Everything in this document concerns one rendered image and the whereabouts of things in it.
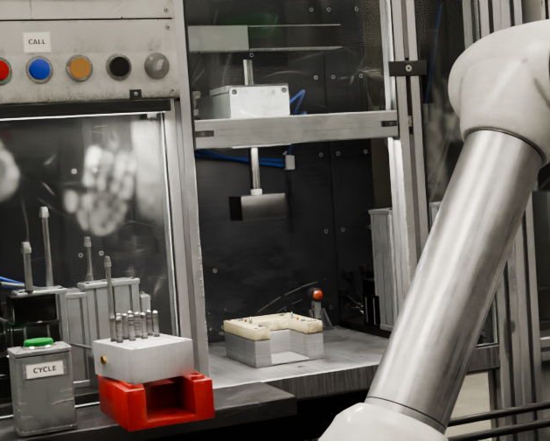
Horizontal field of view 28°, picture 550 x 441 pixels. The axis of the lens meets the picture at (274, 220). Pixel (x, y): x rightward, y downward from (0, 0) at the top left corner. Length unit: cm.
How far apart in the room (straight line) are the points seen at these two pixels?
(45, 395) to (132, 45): 54
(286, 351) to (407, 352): 74
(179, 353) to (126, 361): 8
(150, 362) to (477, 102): 56
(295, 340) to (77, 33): 68
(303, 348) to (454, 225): 67
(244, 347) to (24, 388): 52
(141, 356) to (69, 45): 48
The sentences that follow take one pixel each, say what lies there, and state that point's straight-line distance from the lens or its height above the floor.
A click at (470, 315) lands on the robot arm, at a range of 132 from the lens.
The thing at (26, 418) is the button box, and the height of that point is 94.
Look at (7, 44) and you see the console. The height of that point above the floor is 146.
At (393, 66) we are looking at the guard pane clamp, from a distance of 188.
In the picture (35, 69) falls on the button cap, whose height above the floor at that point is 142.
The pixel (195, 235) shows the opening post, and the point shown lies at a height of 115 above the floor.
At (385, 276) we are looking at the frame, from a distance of 210.
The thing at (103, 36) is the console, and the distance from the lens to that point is 169.
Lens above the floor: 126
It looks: 3 degrees down
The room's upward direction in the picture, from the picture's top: 4 degrees counter-clockwise
